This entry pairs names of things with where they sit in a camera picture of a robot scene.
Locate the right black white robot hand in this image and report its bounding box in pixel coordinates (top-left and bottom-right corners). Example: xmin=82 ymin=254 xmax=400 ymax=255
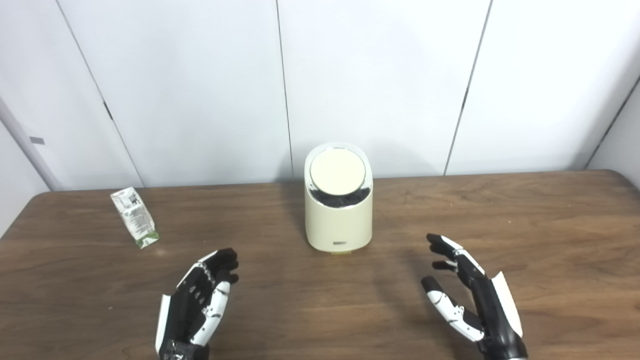
xmin=421 ymin=233 xmax=529 ymax=360

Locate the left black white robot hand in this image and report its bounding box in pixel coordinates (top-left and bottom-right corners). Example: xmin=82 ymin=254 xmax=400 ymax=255
xmin=155 ymin=248 xmax=240 ymax=360

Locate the white green milk carton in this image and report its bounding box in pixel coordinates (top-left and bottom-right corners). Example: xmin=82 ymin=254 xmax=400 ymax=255
xmin=110 ymin=186 xmax=160 ymax=250

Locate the cream round bin lid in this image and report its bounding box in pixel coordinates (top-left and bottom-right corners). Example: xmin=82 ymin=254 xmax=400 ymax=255
xmin=309 ymin=148 xmax=367 ymax=196

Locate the cream-colored bin body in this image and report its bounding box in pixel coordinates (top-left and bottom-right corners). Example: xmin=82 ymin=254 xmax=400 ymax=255
xmin=304 ymin=142 xmax=374 ymax=255

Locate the black bin liner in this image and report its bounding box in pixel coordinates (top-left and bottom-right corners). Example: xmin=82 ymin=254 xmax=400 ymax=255
xmin=311 ymin=186 xmax=371 ymax=209

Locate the white corner post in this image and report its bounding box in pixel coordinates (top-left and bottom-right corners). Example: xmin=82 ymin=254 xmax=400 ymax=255
xmin=0 ymin=97 xmax=63 ymax=192

